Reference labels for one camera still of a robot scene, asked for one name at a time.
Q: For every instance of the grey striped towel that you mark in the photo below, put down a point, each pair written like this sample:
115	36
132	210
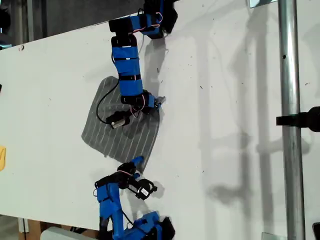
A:
125	147

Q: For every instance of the white box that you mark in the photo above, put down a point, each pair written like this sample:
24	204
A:
62	233

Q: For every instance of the wooden table leg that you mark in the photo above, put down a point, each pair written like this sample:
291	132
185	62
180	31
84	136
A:
32	226

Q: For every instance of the yellow object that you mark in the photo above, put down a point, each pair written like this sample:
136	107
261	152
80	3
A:
2	158

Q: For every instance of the black clamp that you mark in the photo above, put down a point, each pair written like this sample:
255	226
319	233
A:
300	119

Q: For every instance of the black object at table edge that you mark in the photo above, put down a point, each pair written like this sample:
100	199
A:
317	231

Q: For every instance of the camera black stalk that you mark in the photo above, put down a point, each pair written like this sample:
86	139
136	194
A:
132	186
131	117

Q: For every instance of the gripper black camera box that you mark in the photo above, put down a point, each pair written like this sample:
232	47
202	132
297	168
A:
117	120
146	189

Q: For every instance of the steel post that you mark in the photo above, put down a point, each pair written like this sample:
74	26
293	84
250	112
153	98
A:
291	100

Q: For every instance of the metal table bracket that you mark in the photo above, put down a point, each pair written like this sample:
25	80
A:
260	3

